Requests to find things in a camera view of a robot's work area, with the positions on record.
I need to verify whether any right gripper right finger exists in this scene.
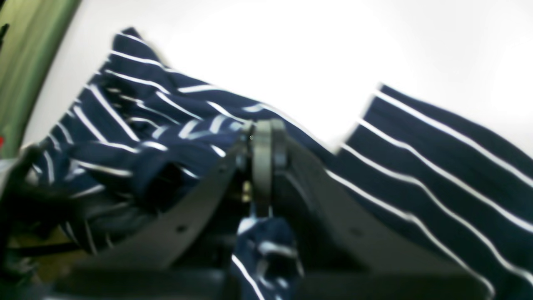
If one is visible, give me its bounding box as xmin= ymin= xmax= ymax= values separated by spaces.
xmin=273 ymin=119 xmax=494 ymax=300

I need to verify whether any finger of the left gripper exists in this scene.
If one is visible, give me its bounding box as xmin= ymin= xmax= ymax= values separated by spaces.
xmin=0 ymin=146 xmax=80 ymax=283

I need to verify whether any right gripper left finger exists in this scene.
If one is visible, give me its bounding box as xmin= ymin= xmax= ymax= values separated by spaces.
xmin=46 ymin=121 xmax=274 ymax=300

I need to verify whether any navy white striped t-shirt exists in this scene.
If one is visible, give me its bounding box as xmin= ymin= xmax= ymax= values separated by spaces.
xmin=32 ymin=28 xmax=533 ymax=300

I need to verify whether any green fabric curtain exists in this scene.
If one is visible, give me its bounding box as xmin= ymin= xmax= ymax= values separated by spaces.
xmin=0 ymin=0 xmax=80 ymax=159

